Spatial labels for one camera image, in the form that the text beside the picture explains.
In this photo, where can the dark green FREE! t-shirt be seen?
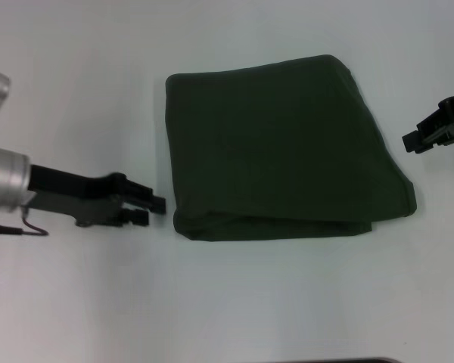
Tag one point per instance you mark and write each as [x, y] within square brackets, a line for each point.
[280, 151]

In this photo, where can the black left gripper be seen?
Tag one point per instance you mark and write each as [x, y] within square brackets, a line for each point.
[75, 196]

